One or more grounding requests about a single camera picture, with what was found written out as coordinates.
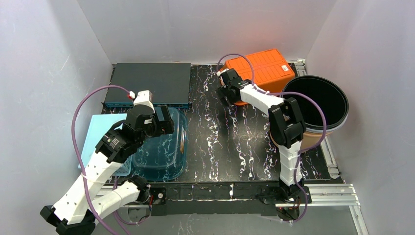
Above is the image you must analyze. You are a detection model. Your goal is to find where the dark teal transparent container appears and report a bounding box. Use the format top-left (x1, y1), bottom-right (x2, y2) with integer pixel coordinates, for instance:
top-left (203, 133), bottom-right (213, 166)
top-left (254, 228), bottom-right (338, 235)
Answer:
top-left (131, 107), bottom-right (188, 182)

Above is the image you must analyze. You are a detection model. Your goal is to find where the orange plastic tray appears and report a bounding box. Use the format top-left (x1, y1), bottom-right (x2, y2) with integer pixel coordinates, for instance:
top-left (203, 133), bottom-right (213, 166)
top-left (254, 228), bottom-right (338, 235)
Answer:
top-left (219, 48), bottom-right (295, 93)

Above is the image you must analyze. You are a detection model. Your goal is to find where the light blue perforated basket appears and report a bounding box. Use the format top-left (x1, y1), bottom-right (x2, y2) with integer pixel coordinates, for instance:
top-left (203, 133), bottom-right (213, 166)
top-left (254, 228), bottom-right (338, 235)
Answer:
top-left (81, 114), bottom-right (127, 167)

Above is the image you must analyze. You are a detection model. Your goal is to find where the tan bucket with black liner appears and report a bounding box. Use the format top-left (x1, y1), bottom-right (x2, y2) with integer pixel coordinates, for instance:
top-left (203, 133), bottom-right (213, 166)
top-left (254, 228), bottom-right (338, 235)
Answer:
top-left (282, 75), bottom-right (349, 149)

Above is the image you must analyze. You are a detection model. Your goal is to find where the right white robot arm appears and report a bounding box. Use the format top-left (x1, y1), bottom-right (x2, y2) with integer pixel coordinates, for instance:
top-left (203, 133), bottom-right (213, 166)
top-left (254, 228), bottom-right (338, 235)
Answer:
top-left (216, 69), bottom-right (305, 198)

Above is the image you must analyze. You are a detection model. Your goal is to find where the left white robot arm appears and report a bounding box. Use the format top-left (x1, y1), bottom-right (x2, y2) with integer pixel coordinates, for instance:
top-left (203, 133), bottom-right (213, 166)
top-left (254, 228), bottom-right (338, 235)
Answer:
top-left (40, 105), bottom-right (174, 235)

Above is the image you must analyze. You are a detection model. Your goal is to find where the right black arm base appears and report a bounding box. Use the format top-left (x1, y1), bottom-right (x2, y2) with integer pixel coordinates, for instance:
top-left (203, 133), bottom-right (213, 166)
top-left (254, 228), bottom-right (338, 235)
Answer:
top-left (254, 181), bottom-right (312, 224)

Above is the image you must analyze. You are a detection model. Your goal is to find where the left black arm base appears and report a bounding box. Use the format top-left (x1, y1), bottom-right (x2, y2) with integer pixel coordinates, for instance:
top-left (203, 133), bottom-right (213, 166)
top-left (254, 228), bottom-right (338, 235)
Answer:
top-left (127, 176), bottom-right (166, 225)

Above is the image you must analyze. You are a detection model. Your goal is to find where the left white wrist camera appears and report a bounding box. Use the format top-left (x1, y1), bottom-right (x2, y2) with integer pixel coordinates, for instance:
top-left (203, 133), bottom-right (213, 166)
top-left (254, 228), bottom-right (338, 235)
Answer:
top-left (127, 90), bottom-right (155, 115)

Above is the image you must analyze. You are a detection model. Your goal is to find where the dark blue network switch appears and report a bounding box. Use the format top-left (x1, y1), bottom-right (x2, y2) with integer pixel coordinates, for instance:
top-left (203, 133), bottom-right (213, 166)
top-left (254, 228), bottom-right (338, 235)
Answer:
top-left (110, 63), bottom-right (191, 108)

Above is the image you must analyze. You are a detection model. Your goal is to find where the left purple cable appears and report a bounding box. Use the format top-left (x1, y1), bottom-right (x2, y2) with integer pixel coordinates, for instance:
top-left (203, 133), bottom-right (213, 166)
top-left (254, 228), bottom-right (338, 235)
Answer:
top-left (71, 85), bottom-right (153, 235)

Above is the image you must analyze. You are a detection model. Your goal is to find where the aluminium frame rail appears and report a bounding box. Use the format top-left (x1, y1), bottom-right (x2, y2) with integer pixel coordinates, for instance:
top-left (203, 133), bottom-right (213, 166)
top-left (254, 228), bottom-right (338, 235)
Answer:
top-left (60, 60), bottom-right (370, 235)

